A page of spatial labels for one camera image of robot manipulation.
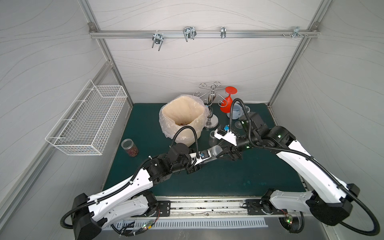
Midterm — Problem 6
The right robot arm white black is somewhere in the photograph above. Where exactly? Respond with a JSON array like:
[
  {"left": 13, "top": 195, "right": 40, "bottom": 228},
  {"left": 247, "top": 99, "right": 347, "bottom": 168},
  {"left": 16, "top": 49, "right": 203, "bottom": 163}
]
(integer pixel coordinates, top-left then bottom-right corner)
[{"left": 215, "top": 112, "right": 380, "bottom": 236}]

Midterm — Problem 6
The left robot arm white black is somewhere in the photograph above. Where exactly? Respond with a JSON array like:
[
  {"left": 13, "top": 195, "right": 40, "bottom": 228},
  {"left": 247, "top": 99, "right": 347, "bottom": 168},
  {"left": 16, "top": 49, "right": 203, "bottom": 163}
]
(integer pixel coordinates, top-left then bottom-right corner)
[{"left": 60, "top": 126, "right": 202, "bottom": 240}]

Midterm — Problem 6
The clear wine glass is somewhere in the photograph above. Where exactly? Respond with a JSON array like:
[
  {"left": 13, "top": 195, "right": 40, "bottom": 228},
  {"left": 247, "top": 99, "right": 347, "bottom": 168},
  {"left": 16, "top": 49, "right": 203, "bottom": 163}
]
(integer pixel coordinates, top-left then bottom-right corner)
[{"left": 235, "top": 106, "right": 251, "bottom": 129}]

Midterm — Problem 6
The chrome glass holder stand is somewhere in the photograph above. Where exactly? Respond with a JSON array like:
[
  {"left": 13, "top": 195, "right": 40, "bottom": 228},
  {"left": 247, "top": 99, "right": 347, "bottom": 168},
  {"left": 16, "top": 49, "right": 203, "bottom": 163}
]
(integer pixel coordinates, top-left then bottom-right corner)
[{"left": 193, "top": 82, "right": 225, "bottom": 130}]

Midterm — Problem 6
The red plastic wine glass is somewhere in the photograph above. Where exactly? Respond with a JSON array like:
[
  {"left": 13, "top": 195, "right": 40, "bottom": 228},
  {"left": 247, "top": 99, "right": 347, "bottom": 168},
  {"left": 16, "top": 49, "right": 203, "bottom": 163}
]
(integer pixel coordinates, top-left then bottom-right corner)
[{"left": 219, "top": 86, "right": 238, "bottom": 114}]

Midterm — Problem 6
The cream trash bin with bag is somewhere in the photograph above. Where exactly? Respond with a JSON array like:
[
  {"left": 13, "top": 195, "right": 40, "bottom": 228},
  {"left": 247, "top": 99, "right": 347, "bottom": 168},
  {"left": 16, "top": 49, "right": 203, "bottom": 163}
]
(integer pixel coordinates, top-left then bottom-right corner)
[{"left": 159, "top": 95, "right": 210, "bottom": 139}]

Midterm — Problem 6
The white vent strip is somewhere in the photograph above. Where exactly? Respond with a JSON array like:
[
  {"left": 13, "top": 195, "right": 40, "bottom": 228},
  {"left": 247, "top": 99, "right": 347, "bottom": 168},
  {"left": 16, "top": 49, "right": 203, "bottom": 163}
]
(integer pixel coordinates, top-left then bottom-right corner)
[{"left": 115, "top": 218, "right": 269, "bottom": 230}]

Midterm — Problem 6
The metal hook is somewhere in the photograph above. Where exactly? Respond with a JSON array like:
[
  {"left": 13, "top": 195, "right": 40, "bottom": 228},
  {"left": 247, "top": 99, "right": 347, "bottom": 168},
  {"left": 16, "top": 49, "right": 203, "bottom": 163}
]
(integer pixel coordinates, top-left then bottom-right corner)
[
  {"left": 183, "top": 26, "right": 197, "bottom": 42},
  {"left": 152, "top": 33, "right": 164, "bottom": 51},
  {"left": 221, "top": 27, "right": 227, "bottom": 39}
]

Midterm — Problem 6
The metal hook right end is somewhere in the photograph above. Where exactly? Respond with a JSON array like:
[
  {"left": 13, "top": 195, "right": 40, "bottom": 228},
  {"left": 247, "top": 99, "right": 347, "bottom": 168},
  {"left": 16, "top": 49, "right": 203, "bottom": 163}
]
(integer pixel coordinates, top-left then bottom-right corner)
[{"left": 282, "top": 27, "right": 309, "bottom": 39}]

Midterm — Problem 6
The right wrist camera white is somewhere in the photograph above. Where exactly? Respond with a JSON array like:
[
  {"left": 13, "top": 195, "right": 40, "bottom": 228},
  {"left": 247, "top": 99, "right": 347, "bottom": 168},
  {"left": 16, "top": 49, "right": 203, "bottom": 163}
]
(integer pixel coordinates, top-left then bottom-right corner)
[{"left": 214, "top": 125, "right": 238, "bottom": 146}]

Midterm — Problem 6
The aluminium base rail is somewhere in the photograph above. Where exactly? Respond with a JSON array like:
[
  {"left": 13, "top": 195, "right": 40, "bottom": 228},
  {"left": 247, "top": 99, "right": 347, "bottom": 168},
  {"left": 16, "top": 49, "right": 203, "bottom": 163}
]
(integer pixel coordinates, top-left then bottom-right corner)
[{"left": 131, "top": 196, "right": 307, "bottom": 218}]

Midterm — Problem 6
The white wire basket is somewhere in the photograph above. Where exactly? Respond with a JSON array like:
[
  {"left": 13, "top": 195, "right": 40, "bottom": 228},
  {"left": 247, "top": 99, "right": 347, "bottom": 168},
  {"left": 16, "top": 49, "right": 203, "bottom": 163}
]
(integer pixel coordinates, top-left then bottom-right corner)
[{"left": 45, "top": 80, "right": 127, "bottom": 156}]

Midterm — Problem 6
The aluminium top rail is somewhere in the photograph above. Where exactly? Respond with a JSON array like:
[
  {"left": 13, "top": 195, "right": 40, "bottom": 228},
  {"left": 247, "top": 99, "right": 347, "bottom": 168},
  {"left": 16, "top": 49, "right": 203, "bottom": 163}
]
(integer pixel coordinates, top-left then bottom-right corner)
[{"left": 90, "top": 28, "right": 321, "bottom": 39}]

